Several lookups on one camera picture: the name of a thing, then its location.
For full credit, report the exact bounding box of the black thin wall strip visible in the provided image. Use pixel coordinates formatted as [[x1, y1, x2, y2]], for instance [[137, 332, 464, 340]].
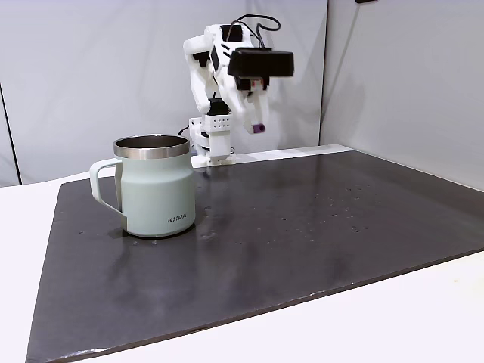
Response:
[[0, 83, 23, 187]]

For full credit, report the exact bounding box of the black camera cable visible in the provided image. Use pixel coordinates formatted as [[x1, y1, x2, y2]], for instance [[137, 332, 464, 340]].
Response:
[[221, 14, 282, 50]]

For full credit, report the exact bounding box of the dark grey table mat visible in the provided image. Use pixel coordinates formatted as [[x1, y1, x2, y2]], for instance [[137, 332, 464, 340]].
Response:
[[25, 150, 484, 363]]

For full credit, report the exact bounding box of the black camera box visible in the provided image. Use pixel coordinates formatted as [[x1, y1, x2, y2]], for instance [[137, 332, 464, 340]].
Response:
[[228, 48, 296, 80]]

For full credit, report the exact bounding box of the pale green steel-rimmed mug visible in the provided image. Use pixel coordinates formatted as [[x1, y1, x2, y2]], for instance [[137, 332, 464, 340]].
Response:
[[89, 133, 197, 239]]

